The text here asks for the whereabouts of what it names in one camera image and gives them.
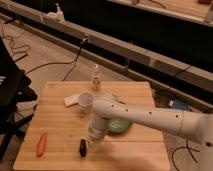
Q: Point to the white plastic cup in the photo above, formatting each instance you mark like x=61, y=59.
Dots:
x=85, y=100

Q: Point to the black eraser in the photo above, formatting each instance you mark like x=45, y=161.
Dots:
x=83, y=148

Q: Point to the black chair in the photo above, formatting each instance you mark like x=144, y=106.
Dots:
x=14, y=88

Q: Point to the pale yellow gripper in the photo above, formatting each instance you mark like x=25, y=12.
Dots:
x=92, y=143

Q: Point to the green round bowl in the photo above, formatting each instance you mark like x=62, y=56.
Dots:
x=119, y=126

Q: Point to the clear plastic bottle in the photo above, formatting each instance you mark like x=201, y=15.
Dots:
x=96, y=82

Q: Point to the orange carrot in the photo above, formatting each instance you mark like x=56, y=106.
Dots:
x=41, y=145

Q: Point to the white object on rail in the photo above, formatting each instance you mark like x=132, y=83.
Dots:
x=58, y=15

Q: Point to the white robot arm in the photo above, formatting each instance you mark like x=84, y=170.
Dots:
x=193, y=126

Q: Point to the blue power box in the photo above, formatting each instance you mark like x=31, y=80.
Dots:
x=177, y=104

